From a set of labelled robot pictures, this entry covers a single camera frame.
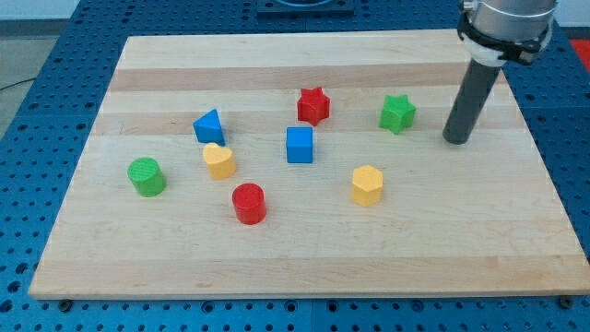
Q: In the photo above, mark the green star block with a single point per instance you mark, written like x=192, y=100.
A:
x=397, y=113

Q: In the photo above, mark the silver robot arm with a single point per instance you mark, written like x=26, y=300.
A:
x=499, y=31

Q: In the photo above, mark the red star block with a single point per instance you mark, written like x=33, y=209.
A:
x=313, y=106

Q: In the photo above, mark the wooden board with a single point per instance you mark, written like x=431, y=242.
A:
x=482, y=219

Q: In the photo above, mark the blue cube block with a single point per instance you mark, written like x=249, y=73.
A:
x=299, y=145

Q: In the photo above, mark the red cylinder block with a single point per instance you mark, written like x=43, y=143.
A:
x=249, y=203

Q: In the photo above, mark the yellow hexagon block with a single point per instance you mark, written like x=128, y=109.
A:
x=367, y=185

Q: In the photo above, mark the yellow heart block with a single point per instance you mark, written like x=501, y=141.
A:
x=220, y=161

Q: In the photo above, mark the blue triangle block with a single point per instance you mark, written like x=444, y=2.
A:
x=208, y=129

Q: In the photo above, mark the green cylinder block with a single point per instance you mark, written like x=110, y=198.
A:
x=146, y=177

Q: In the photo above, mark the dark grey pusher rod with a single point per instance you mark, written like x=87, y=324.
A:
x=469, y=101

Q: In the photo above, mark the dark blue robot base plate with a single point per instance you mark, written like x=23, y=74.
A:
x=303, y=7

